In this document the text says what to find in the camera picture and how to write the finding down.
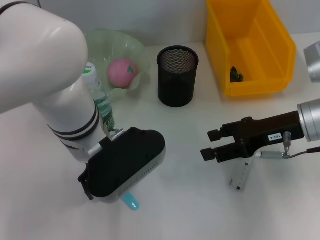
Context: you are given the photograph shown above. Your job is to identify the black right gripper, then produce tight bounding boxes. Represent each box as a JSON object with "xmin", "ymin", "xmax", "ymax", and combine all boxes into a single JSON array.
[{"xmin": 200, "ymin": 111, "xmax": 305, "ymax": 164}]

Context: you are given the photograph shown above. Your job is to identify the green plastic wrapper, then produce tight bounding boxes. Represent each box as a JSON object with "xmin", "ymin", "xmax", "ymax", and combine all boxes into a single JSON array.
[{"xmin": 229, "ymin": 66, "xmax": 245, "ymax": 83}]

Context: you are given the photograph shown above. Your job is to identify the pink toy peach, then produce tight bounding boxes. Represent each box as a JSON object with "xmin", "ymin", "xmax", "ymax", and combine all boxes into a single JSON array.
[{"xmin": 107, "ymin": 57, "xmax": 139, "ymax": 88}]

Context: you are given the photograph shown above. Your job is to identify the clear water bottle green label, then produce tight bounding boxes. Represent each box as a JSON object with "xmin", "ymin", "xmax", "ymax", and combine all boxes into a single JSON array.
[{"xmin": 82, "ymin": 62, "xmax": 116, "ymax": 133}]

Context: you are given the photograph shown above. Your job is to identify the transparent plastic ruler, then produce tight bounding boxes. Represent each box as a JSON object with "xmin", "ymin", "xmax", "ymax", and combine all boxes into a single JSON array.
[{"xmin": 227, "ymin": 159, "xmax": 253, "ymax": 192}]

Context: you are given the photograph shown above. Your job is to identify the grey white pen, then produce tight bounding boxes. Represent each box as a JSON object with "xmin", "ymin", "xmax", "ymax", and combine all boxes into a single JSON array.
[{"xmin": 254, "ymin": 150, "xmax": 286, "ymax": 159}]

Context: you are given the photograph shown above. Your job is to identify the black mesh pen holder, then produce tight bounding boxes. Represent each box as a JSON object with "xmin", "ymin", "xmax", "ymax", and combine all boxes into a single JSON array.
[{"xmin": 156, "ymin": 45, "xmax": 200, "ymax": 108}]

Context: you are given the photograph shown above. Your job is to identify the blue scissors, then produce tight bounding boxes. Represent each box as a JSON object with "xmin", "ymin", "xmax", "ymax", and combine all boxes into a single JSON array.
[{"xmin": 121, "ymin": 192, "xmax": 140, "ymax": 211}]

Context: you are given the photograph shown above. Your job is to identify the green glass fruit plate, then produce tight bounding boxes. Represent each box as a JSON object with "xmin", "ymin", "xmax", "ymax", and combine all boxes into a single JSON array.
[{"xmin": 84, "ymin": 28, "xmax": 152, "ymax": 101}]

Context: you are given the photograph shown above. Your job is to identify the yellow plastic bin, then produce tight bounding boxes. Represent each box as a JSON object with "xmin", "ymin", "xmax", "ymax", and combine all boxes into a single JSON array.
[{"xmin": 205, "ymin": 0, "xmax": 297, "ymax": 98}]

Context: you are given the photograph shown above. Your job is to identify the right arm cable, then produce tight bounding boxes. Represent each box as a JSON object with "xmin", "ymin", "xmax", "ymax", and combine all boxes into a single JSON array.
[{"xmin": 281, "ymin": 131, "xmax": 320, "ymax": 160}]

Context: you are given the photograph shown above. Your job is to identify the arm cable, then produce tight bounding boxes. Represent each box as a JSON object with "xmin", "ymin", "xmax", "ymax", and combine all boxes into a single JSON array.
[
  {"xmin": 109, "ymin": 128, "xmax": 126, "ymax": 141},
  {"xmin": 281, "ymin": 131, "xmax": 320, "ymax": 160}
]

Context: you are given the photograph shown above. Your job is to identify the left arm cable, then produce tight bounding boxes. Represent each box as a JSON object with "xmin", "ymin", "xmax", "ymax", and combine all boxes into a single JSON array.
[{"xmin": 109, "ymin": 128, "xmax": 126, "ymax": 141}]

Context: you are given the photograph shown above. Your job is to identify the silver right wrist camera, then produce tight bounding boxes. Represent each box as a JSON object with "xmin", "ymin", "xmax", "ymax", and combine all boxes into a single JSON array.
[{"xmin": 303, "ymin": 41, "xmax": 320, "ymax": 85}]

